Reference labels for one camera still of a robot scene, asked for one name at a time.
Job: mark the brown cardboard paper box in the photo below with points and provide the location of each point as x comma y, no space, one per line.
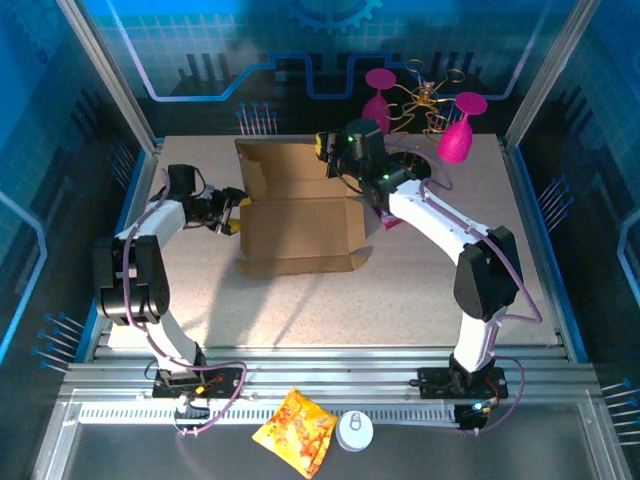
295,230

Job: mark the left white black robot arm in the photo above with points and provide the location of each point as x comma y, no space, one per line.
150,225

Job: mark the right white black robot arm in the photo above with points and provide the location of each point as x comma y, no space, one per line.
440,215

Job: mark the purple snack packet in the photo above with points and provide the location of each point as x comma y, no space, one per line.
390,220

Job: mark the pink wine glass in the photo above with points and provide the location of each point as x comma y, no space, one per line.
455,142
377,80

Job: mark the blue table edge strip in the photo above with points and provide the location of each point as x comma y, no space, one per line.
545,240
102,305

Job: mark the yellow orange snack bag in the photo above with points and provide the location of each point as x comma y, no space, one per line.
300,432

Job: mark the white pull-tab can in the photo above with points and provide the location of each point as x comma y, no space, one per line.
354,431

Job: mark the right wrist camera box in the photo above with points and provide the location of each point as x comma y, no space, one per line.
365,134

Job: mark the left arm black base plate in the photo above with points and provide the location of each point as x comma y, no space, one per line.
225,382

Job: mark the aluminium frame post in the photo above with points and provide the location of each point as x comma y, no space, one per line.
110,75
545,75

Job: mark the aluminium frame rail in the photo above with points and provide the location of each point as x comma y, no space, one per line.
330,370

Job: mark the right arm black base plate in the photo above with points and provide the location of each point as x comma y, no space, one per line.
435,382

